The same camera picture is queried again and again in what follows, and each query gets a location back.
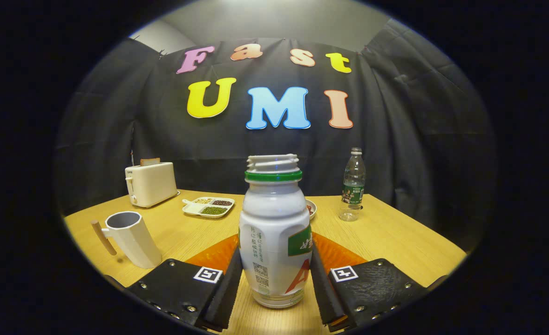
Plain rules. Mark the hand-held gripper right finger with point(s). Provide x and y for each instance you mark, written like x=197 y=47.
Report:
x=323 y=298

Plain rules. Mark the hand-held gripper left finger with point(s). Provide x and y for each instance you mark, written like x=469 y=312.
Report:
x=225 y=298

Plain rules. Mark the white juice bottle green label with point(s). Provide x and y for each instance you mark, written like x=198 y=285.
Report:
x=269 y=232

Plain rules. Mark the clear plastic water bottle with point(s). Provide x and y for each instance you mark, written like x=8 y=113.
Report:
x=352 y=190

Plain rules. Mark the reddish brown meat pieces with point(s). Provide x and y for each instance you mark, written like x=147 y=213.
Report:
x=309 y=209

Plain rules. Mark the white round plate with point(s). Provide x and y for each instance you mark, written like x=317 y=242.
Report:
x=314 y=208

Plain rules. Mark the white divided snack tray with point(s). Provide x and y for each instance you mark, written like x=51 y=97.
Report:
x=209 y=209

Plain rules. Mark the wooden table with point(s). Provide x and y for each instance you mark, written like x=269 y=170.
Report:
x=395 y=237

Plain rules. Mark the cream toaster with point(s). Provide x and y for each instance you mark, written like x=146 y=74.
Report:
x=153 y=184

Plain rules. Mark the toast slice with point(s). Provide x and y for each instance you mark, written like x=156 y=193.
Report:
x=149 y=162

